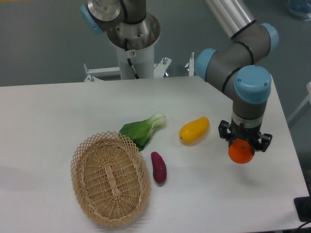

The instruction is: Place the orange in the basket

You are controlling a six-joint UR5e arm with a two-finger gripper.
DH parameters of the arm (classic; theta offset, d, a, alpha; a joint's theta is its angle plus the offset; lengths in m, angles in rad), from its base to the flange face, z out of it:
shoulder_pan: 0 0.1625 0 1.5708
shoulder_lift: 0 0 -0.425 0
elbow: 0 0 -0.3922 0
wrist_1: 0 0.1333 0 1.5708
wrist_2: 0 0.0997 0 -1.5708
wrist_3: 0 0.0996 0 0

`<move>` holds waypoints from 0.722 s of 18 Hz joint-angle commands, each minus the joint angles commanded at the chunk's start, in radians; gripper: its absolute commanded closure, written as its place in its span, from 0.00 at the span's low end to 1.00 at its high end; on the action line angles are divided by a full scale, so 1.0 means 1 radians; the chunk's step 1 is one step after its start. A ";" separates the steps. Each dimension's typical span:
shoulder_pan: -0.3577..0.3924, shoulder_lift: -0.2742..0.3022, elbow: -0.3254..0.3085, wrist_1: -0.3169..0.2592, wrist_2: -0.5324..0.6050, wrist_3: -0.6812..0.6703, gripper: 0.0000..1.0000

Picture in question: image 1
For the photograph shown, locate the black cable on pedestal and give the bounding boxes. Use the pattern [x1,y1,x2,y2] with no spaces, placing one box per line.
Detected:
[124,38,141,80]

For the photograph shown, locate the blue object top right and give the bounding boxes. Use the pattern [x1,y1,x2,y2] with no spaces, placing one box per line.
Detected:
[287,0,311,21]

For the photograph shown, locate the white frame at right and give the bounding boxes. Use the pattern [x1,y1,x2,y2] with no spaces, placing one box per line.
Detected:
[287,82,311,128]

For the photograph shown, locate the purple sweet potato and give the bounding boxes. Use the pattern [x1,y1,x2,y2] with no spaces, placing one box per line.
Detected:
[151,151,167,184]

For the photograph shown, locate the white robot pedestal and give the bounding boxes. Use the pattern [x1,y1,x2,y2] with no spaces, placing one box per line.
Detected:
[84,13,172,82]

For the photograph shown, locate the woven wicker basket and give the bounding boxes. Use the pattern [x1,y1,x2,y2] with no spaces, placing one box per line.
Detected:
[70,131,151,227]

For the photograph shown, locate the black device at table edge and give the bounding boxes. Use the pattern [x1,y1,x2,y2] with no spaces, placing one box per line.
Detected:
[294,196,311,222]

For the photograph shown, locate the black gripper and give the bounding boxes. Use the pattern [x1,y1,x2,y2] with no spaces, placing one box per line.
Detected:
[218,118,273,155]

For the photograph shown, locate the orange fruit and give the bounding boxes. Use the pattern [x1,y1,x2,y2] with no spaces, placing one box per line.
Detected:
[228,139,253,164]

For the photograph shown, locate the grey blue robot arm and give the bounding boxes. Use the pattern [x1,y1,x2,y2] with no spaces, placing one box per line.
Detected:
[80,0,279,152]

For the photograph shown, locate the green bok choy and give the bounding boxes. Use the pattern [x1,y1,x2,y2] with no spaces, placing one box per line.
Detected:
[119,112,166,151]

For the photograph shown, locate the yellow mango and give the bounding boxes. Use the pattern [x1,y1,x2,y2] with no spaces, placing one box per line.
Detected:
[179,116,209,144]

